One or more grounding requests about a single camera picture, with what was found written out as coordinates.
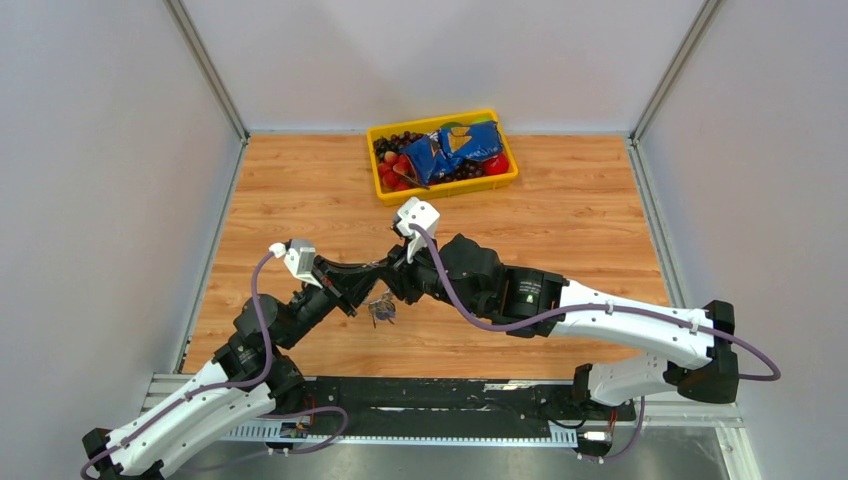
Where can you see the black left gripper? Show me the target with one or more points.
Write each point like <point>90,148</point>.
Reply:
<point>350,283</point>

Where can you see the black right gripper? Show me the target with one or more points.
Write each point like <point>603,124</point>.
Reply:
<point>393,273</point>

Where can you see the large metal keyring with keys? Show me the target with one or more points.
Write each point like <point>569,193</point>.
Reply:
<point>382,308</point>

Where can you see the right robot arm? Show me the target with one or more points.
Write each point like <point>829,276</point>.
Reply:
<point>684,350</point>

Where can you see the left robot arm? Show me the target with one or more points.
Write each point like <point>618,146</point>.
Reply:
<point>247,377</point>

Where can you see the yellow plastic bin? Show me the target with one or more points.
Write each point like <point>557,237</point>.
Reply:
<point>446,189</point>

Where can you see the red strawberries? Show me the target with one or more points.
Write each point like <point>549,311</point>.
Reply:
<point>395,172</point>

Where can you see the blue snack bag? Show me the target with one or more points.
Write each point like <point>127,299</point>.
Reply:
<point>455,152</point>

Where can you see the dark grape bunch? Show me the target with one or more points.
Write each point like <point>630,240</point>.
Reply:
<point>394,142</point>

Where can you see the red tomato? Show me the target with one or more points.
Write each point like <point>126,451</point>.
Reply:
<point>496,165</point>

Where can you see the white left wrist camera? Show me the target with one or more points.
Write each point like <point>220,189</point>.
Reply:
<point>298,256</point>

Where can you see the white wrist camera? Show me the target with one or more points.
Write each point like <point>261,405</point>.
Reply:
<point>298,256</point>
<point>414,221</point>

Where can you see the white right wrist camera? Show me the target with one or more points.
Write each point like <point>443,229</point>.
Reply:
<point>414,221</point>

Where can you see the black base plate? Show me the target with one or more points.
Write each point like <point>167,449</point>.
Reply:
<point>444,408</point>

